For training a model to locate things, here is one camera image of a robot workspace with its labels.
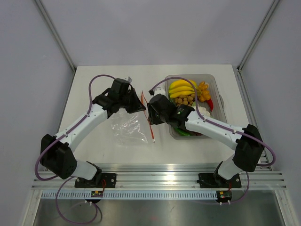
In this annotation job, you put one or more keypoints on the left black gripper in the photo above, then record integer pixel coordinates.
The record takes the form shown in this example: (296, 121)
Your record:
(137, 106)

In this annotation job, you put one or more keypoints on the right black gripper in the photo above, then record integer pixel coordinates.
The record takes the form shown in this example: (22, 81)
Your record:
(152, 118)

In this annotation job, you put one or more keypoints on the clear zip top bag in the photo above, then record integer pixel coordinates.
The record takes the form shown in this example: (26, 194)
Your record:
(132, 129)

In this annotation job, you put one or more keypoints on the yellow banana bunch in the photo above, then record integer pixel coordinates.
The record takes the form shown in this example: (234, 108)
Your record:
(181, 87)

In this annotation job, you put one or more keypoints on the white cauliflower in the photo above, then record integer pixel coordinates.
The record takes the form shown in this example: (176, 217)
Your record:
(202, 110)

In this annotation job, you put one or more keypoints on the orange yellow pepper cluster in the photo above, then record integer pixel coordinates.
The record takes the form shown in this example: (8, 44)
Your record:
(203, 93)

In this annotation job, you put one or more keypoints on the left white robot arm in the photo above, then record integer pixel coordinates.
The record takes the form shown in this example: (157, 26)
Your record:
(56, 152)

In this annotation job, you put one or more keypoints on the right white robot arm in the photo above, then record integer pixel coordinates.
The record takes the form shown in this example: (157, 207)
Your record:
(245, 142)

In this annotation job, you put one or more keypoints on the clear plastic food bin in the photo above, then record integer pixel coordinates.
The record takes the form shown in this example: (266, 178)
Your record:
(218, 111)

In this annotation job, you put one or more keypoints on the green chili pepper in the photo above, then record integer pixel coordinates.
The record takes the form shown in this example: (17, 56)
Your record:
(182, 133)

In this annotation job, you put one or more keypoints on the brown longan cluster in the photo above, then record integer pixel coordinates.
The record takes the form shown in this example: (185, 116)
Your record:
(188, 100)

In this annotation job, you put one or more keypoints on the red grape bunch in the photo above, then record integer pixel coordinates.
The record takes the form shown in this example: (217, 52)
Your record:
(196, 134)

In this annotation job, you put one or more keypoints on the red chili pepper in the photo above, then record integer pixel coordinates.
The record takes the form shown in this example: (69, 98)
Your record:
(210, 104)

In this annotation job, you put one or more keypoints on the left small circuit board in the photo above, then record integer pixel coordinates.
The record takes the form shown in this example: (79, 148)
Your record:
(97, 194)

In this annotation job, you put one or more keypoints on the small circuit board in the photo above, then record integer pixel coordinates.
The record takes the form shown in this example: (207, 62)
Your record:
(97, 194)
(224, 195)

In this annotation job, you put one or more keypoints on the right small circuit board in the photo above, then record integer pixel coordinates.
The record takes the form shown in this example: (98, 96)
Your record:
(224, 195)

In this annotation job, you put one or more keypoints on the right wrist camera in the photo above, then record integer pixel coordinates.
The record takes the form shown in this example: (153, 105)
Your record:
(156, 91)

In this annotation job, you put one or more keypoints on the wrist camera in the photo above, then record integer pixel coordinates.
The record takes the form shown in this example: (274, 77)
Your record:
(156, 91)
(129, 79)

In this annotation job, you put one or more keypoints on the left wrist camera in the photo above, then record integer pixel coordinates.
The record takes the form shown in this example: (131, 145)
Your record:
(129, 79)

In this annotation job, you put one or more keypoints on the aluminium rail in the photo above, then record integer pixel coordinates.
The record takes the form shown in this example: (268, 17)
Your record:
(184, 176)

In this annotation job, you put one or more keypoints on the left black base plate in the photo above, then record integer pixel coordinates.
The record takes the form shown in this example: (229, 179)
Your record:
(100, 179)

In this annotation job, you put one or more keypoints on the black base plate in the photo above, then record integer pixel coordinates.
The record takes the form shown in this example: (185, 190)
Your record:
(208, 180)
(100, 179)

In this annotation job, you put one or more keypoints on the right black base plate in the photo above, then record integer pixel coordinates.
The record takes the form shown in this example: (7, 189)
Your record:
(208, 180)

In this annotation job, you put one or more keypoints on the white slotted cable duct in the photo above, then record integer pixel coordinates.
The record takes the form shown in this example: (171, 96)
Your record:
(132, 195)

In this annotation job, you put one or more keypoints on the left frame post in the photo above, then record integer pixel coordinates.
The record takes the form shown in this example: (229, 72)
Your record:
(53, 31)

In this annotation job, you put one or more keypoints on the frame post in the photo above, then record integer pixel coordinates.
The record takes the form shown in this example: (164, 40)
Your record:
(259, 32)
(53, 31)

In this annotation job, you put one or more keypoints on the right frame post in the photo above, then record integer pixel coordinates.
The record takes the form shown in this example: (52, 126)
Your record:
(259, 32)

